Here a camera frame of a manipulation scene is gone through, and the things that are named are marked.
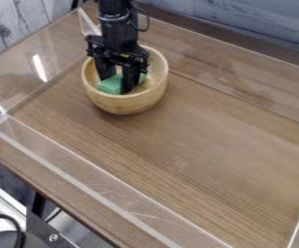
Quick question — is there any green rectangular block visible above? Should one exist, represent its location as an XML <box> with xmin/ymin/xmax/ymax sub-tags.
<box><xmin>97</xmin><ymin>73</ymin><xmax>147</xmax><ymax>95</ymax></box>

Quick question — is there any clear acrylic corner bracket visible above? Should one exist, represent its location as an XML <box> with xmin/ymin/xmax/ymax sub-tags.
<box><xmin>78</xmin><ymin>8</ymin><xmax>102</xmax><ymax>36</ymax></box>

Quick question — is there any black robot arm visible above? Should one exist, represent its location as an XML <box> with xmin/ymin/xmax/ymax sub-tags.
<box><xmin>86</xmin><ymin>0</ymin><xmax>150</xmax><ymax>95</ymax></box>

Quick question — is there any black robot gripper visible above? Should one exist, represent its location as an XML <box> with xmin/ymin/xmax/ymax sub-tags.
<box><xmin>86</xmin><ymin>17</ymin><xmax>150</xmax><ymax>94</ymax></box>

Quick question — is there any metal bracket with screw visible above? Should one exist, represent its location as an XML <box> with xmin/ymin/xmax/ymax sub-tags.
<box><xmin>23</xmin><ymin>211</ymin><xmax>78</xmax><ymax>248</ymax></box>

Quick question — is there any clear acrylic tray wall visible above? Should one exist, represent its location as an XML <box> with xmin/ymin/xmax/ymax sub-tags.
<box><xmin>0</xmin><ymin>10</ymin><xmax>299</xmax><ymax>248</ymax></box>

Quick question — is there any light wooden bowl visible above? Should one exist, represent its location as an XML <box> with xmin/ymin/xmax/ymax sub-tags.
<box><xmin>81</xmin><ymin>46</ymin><xmax>169</xmax><ymax>115</ymax></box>

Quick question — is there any black metal table leg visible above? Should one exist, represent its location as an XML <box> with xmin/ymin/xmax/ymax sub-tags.
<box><xmin>31</xmin><ymin>193</ymin><xmax>47</xmax><ymax>218</ymax></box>

